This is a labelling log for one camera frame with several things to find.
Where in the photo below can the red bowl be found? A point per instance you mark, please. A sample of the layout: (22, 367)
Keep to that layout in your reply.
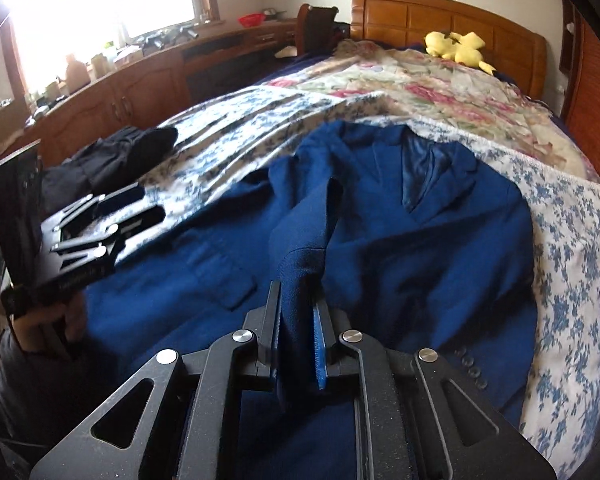
(251, 20)

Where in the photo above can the yellow plush toy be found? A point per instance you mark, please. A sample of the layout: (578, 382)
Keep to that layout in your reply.
(455, 47)

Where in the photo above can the wooden louvered wardrobe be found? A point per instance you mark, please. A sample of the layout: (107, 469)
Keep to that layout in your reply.
(595, 100)

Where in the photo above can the pink floral blanket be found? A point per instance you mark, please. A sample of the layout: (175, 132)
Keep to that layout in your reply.
(430, 90)

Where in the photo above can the person's left forearm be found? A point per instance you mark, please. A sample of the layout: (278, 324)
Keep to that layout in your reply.
(20, 375)

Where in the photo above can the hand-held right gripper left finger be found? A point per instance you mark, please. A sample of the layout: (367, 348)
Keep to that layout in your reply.
(276, 330)

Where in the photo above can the black garment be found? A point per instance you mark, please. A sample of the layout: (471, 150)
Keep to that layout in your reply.
(110, 160)

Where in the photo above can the blue blazer jacket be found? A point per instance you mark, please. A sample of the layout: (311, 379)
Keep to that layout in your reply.
(405, 270)

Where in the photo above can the navy bed sheet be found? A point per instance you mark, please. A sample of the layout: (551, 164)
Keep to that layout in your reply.
(290, 62)

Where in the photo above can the black tools on desk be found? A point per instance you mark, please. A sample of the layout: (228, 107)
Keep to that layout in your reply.
(172, 36)

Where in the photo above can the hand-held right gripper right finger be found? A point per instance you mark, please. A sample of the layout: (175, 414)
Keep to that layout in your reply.
(320, 347)

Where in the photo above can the window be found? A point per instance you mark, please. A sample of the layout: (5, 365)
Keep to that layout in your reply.
(105, 5)

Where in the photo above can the person's left hand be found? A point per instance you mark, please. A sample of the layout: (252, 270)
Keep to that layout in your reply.
(30, 332)

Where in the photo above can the wooden desk with cabinets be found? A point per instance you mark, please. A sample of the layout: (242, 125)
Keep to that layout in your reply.
(130, 95)

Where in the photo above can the wooden headboard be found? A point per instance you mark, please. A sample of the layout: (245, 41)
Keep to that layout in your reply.
(430, 15)

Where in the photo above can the blue floral bed sheet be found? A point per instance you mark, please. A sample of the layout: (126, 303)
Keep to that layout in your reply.
(570, 270)

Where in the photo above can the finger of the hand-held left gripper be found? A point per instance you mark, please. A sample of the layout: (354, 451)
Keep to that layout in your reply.
(140, 220)
(120, 199)

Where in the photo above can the wooden chair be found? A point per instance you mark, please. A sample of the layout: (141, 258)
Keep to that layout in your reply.
(320, 27)

